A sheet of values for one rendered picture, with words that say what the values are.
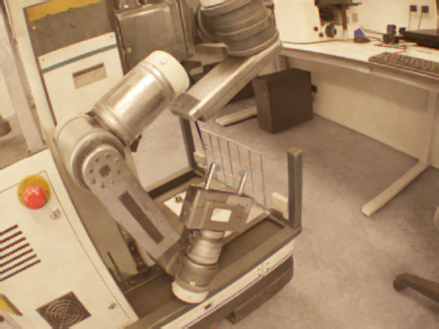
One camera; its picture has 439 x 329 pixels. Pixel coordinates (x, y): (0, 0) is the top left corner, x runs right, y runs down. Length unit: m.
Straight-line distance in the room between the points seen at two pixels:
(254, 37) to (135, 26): 0.25
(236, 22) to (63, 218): 0.48
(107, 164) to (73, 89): 0.21
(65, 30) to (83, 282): 0.49
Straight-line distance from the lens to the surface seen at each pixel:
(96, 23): 0.60
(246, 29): 0.59
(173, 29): 0.66
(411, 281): 1.13
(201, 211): 0.58
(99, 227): 0.76
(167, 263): 0.69
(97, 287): 0.65
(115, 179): 0.45
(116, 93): 0.49
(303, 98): 2.32
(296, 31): 1.34
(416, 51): 1.08
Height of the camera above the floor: 0.94
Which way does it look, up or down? 29 degrees down
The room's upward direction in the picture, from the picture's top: 10 degrees counter-clockwise
